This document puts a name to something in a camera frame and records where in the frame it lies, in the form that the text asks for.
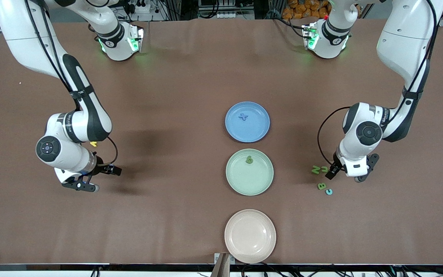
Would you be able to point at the green plate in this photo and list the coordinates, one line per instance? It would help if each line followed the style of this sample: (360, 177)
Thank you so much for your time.
(249, 177)

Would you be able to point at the metal table bracket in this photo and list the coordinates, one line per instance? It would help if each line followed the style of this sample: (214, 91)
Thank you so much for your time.
(221, 267)

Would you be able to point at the blue plate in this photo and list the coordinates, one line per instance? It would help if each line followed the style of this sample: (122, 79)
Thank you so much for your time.
(254, 129)

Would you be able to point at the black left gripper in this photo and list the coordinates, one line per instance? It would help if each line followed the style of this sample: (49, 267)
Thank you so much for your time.
(336, 168)

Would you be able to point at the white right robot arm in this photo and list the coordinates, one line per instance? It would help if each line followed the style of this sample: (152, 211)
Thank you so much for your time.
(71, 154)

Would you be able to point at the green digit 6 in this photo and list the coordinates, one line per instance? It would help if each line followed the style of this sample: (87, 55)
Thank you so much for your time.
(249, 160)

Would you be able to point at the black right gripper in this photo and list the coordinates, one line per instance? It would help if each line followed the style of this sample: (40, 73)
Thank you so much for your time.
(101, 168)

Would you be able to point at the green letter N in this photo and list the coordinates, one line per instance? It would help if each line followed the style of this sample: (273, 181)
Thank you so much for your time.
(315, 169)

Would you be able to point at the teal letter c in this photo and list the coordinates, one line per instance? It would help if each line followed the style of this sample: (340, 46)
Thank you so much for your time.
(326, 191)

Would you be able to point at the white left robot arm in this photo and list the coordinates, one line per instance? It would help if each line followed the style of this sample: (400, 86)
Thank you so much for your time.
(354, 152)

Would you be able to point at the green letter B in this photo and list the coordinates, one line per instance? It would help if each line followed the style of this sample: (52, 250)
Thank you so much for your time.
(321, 186)

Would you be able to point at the blue letter X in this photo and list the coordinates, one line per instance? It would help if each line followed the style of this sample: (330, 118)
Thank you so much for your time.
(243, 116)

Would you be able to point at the beige plate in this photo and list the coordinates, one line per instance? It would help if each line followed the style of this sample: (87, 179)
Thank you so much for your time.
(250, 236)

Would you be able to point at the white power strip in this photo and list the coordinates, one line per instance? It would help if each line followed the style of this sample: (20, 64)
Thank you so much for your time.
(140, 7)

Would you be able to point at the orange fruit bag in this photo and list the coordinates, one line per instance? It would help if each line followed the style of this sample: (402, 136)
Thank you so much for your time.
(302, 9)

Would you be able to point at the grey power strip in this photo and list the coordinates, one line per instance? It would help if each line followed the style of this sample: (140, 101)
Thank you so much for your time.
(233, 15)

